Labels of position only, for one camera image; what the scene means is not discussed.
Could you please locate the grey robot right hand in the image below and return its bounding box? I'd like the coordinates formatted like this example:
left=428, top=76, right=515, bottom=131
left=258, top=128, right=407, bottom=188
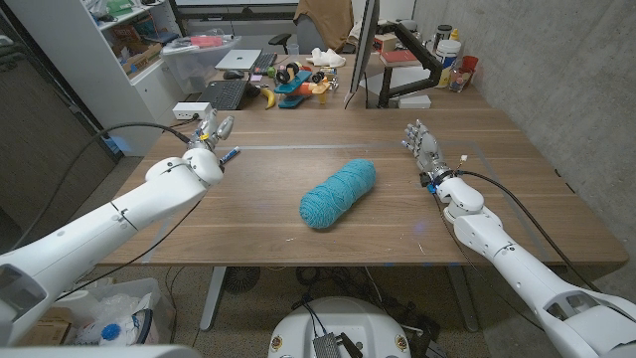
left=401, top=118, right=456, bottom=186

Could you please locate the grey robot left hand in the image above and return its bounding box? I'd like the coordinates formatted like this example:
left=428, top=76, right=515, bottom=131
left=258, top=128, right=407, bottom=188
left=187, top=108, right=236, bottom=153

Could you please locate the teal yarn skein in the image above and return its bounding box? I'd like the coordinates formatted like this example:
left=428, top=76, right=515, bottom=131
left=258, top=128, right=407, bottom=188
left=298, top=158, right=378, bottom=231

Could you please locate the blue marker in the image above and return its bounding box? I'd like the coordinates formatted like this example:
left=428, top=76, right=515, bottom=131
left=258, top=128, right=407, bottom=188
left=219, top=145, right=241, bottom=166

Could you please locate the white power strip box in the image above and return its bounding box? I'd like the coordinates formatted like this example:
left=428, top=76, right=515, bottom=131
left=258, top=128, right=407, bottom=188
left=172, top=101, right=214, bottom=121

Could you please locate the large black keyboard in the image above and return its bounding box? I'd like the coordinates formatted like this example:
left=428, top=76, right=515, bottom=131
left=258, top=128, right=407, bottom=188
left=197, top=79, right=249, bottom=111

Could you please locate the small white flat box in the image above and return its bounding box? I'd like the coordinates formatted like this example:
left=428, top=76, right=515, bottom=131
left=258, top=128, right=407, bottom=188
left=397, top=93, right=432, bottom=110

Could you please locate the clear plastic storage bin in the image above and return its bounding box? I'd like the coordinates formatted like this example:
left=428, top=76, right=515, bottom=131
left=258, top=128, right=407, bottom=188
left=159, top=34, right=243, bottom=94

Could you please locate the clear glass jar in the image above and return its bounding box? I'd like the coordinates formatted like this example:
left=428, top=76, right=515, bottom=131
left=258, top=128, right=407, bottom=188
left=448, top=68, right=473, bottom=93

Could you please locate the silver laptop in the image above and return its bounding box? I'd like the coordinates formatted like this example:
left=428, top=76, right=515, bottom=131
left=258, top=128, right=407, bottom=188
left=215, top=48, right=263, bottom=72

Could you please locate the small black keyboard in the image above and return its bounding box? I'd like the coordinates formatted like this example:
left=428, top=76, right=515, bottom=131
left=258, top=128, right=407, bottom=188
left=249, top=51, right=278, bottom=76

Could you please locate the pink packet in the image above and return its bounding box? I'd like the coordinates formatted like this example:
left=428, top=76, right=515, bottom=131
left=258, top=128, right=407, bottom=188
left=190, top=35, right=224, bottom=49

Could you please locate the red cup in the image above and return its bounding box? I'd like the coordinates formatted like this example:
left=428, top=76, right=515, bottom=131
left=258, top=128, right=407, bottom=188
left=460, top=55, right=480, bottom=84

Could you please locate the white tub blue label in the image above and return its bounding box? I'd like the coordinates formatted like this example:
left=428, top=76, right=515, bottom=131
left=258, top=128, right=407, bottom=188
left=434, top=39, right=462, bottom=90

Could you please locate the red book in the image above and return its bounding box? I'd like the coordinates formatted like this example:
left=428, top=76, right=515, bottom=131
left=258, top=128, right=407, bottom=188
left=380, top=49, right=421, bottom=68

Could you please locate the blue orange toy airplane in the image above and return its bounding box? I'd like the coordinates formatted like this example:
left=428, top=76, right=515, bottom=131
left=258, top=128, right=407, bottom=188
left=273, top=69, right=332, bottom=109

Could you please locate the cardboard box with print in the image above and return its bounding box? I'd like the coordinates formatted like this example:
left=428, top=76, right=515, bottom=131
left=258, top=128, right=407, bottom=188
left=121, top=43, right=164, bottom=76

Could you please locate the small red white carton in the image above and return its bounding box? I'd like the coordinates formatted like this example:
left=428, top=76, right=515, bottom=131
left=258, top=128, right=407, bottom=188
left=372, top=33, right=398, bottom=54

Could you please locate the black lidded steel bottle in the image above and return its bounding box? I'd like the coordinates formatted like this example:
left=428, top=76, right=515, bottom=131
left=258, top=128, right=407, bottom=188
left=433, top=24, right=453, bottom=54

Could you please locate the computer monitor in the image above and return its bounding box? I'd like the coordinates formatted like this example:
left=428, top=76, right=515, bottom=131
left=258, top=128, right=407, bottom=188
left=347, top=0, right=382, bottom=95

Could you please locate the grey office chair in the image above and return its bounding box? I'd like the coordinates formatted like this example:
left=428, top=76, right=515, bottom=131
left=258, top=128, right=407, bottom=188
left=267, top=14, right=329, bottom=55

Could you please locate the white crumpled cloth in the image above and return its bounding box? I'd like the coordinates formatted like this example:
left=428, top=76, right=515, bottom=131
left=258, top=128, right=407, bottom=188
left=305, top=47, right=347, bottom=69

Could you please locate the round black fan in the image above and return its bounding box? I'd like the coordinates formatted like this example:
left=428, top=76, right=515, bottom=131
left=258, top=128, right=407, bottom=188
left=223, top=266, right=261, bottom=295

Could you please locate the grey metal table leg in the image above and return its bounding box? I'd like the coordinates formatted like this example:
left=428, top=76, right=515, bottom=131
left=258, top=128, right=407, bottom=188
left=199, top=266, right=228, bottom=332
left=446, top=265, right=481, bottom=333

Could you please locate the green packet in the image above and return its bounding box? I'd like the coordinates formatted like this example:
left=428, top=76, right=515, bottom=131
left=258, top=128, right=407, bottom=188
left=105, top=0, right=134, bottom=16

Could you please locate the brown jacket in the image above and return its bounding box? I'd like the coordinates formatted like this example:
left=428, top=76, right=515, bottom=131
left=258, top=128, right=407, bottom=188
left=293, top=0, right=355, bottom=54

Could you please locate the white shelf cabinet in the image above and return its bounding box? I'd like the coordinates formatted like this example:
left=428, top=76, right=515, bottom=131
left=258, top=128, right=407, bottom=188
left=4, top=0, right=188, bottom=158

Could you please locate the white robot torso base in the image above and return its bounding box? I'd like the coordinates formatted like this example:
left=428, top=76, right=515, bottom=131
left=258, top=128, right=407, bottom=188
left=267, top=296, right=412, bottom=358

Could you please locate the grey finned module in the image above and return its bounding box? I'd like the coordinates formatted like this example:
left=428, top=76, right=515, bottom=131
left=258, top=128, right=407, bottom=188
left=312, top=333, right=344, bottom=358

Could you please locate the brown cardboard box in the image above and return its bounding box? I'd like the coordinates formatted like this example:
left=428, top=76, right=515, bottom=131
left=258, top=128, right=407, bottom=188
left=17, top=307, right=76, bottom=347

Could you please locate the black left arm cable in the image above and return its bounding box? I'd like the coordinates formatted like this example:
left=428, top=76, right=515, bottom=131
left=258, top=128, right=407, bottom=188
left=9, top=121, right=193, bottom=250

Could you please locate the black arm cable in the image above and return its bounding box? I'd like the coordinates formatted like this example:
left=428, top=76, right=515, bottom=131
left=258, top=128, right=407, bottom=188
left=456, top=169, right=602, bottom=293
left=9, top=121, right=193, bottom=250

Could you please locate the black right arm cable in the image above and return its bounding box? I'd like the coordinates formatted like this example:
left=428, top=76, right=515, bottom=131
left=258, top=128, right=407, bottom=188
left=456, top=169, right=602, bottom=293

